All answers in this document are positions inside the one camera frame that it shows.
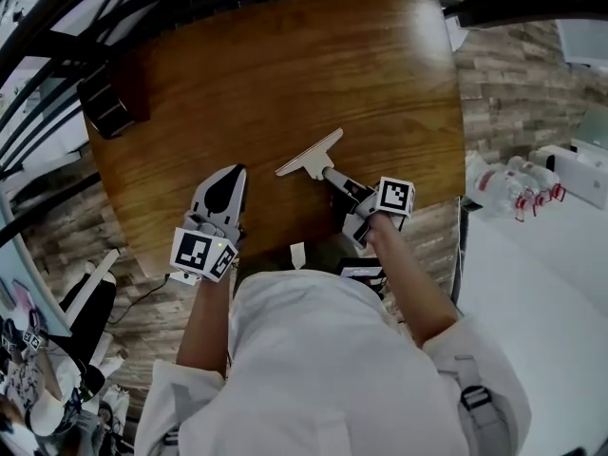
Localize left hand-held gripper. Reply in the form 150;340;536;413
168;162;250;287

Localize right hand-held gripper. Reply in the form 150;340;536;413
321;164;417;251

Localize small white squeegee tool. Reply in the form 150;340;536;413
275;126;345;182

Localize person's left forearm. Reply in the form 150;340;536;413
175;276;238;383

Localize person's right forearm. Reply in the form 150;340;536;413
364;213;461;350

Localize black chest screen device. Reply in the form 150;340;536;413
337;262;386;288

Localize small dark wooden rack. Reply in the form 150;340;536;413
77;61;153;141

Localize white stand foot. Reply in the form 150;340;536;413
63;248;122;322

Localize clear bag of bottles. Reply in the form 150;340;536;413
464;151;567;223

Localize person's white shirt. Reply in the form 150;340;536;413
134;267;534;456

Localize light blue board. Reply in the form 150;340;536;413
0;191;74;340

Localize pink book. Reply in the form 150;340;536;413
10;279;35;312

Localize white floor appliance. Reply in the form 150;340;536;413
525;142;608;207

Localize wooden table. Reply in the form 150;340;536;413
0;0;476;252

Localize white partition board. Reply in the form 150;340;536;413
457;184;608;456

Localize black floor cable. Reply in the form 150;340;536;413
105;272;173;326

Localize white box at post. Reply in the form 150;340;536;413
443;13;470;53

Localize thick dark wooden post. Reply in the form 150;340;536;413
443;0;591;31

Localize grey strap with black buckle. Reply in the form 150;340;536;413
454;352;501;447

